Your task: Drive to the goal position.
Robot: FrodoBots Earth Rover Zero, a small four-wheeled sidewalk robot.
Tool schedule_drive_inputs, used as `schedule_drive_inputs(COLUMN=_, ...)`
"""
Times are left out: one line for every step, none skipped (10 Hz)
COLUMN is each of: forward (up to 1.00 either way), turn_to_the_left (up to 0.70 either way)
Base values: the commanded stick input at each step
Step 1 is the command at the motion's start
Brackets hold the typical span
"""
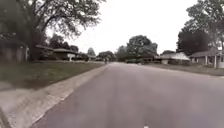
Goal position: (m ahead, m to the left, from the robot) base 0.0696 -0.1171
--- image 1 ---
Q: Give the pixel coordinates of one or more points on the round dark trees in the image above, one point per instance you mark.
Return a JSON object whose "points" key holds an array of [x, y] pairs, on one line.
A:
{"points": [[140, 46]]}

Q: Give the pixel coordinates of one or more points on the grey asphalt road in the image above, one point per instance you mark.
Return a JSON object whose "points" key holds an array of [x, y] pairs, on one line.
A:
{"points": [[140, 100]]}

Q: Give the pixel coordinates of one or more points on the low long house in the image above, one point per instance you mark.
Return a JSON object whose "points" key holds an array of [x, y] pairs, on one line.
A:
{"points": [[61, 53]]}

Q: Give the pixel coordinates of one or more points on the house with white roof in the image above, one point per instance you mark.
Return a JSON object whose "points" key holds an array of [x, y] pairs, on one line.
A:
{"points": [[175, 57]]}

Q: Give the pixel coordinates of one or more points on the grass lawn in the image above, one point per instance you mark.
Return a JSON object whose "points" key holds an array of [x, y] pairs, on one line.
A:
{"points": [[43, 72]]}

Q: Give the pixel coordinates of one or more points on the pale concrete kerb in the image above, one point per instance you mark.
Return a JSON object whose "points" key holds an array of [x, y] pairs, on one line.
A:
{"points": [[43, 100]]}

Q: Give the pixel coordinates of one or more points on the grass verge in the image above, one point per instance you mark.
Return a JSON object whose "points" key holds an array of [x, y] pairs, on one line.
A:
{"points": [[190, 68]]}

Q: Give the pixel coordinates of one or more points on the dense dark tree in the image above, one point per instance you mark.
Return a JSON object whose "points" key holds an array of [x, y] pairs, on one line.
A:
{"points": [[192, 41]]}

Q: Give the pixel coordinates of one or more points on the large spreading tree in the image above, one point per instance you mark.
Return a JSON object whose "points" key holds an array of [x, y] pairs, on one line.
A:
{"points": [[36, 16]]}

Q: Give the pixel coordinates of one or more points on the house with white columns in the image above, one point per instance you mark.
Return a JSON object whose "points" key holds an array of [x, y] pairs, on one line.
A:
{"points": [[208, 57]]}

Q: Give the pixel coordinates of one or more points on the dark house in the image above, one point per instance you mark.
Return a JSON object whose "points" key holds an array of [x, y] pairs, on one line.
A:
{"points": [[11, 51]]}

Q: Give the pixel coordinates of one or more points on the tall light green tree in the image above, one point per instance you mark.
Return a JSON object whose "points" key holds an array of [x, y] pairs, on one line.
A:
{"points": [[208, 15]]}

